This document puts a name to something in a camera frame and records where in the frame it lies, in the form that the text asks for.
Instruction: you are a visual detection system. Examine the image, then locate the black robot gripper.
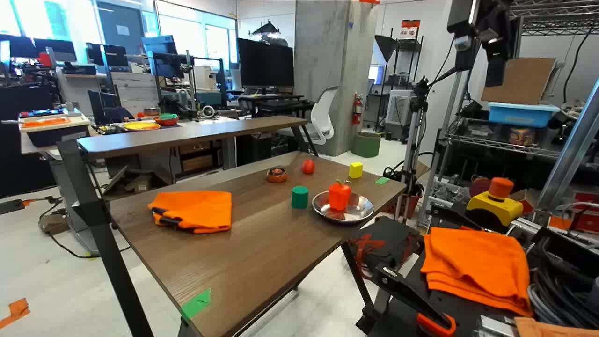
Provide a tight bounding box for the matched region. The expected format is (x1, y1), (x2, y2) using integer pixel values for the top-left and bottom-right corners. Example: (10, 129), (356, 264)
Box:
(446, 0), (523, 90)

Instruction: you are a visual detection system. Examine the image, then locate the green cylinder block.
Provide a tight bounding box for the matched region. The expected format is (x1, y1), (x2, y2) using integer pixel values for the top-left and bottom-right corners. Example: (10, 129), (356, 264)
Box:
(291, 186), (311, 212)

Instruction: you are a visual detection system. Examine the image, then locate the brown cardboard sheet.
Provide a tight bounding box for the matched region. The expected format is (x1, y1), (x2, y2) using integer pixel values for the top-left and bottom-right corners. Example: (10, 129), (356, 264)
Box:
(480, 56), (559, 107)

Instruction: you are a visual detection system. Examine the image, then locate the blue plastic bin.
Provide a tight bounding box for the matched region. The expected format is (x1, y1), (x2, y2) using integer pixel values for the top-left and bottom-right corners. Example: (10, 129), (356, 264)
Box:
(487, 101), (562, 131)

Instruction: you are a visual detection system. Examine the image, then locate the metal shelf rack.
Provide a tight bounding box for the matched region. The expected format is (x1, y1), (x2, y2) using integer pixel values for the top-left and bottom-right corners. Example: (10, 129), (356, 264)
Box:
(416, 114), (599, 232)

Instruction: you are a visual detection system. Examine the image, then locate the red fire extinguisher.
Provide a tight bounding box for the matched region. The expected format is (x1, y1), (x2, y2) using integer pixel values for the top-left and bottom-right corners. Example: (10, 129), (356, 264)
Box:
(351, 92), (366, 128)

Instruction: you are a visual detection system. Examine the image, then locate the green bin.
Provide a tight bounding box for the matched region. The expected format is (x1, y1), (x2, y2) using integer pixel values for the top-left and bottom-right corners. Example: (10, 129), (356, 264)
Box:
(351, 129), (383, 159)

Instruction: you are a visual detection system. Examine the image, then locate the silver aluminium beam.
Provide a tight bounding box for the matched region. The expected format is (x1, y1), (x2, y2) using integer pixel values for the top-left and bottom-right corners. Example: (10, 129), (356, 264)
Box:
(534, 79), (599, 216)

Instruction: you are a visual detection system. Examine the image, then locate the white office chair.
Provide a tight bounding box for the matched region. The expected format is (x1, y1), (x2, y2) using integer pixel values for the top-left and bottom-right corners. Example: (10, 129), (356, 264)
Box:
(310, 86), (341, 148)

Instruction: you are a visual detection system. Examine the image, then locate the yellow emergency stop button box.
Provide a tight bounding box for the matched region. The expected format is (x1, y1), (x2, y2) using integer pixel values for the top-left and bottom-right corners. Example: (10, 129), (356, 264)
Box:
(465, 176), (527, 229)

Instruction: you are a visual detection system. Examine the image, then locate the black computer monitor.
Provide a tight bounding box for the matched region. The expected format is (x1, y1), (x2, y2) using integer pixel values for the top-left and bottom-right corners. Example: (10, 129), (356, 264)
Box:
(237, 38), (297, 90)

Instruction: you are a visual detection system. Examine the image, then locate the orange toy bell pepper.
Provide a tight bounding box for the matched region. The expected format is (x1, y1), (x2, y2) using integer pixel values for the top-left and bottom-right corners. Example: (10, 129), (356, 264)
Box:
(328, 180), (355, 216)

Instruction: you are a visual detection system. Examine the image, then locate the round metal pan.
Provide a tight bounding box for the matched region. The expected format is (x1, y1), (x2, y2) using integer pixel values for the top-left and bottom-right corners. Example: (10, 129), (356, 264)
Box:
(310, 189), (377, 225)

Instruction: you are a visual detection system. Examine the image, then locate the small brown orange bowl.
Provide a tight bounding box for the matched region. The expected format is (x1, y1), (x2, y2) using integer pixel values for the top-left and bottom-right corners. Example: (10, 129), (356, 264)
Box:
(267, 165), (291, 186)

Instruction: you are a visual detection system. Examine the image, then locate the flat folded orange cloth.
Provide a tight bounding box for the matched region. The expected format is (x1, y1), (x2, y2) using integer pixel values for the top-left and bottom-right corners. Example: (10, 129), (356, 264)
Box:
(420, 225), (534, 319)

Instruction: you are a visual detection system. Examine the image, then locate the long brown bench table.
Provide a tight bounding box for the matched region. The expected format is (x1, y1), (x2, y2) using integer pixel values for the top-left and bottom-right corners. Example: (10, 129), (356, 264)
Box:
(76, 114), (319, 180)

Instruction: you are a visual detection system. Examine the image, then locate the red bowl with green item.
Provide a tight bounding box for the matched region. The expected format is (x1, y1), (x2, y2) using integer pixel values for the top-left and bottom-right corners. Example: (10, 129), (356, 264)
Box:
(156, 111), (182, 129)

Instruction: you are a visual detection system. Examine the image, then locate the orange cloth with black trim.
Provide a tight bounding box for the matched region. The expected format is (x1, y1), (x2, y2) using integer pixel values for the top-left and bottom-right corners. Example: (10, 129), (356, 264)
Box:
(149, 189), (235, 236)

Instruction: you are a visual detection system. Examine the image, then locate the yellow plate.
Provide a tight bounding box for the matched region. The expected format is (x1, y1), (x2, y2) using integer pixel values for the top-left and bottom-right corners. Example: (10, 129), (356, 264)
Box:
(124, 118), (164, 133)

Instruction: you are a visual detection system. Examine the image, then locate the tray with colourful items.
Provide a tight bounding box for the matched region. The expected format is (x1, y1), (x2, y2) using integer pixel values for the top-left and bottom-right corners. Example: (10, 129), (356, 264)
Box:
(18, 107), (94, 137)

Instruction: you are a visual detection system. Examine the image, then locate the camera on tripod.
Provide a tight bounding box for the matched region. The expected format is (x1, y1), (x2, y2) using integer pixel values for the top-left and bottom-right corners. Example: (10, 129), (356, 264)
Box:
(399, 75), (437, 214)

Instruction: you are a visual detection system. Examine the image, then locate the black clamp with orange handle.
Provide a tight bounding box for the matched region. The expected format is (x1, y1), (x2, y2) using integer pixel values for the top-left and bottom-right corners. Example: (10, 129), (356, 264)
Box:
(355, 232), (390, 272)
(368, 261), (459, 337)

